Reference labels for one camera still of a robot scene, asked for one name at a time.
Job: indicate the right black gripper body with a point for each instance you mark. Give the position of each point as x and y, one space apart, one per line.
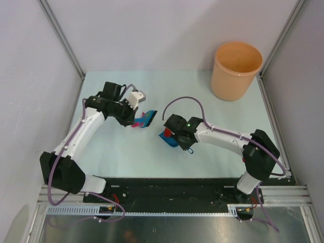
184 145

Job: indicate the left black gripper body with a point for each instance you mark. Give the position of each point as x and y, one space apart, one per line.
123 112

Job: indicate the blue plastic dustpan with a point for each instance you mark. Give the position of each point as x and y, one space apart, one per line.
169 140

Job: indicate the blue hand brush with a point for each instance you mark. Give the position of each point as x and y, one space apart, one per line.
148 117

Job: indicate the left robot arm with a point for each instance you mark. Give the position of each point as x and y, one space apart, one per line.
60 167

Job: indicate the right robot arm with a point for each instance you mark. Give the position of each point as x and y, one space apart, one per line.
258 152

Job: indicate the orange plastic bucket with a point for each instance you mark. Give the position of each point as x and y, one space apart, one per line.
236 65

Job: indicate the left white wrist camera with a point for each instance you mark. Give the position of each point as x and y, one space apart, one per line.
136 97

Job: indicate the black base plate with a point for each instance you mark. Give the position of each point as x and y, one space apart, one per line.
176 196

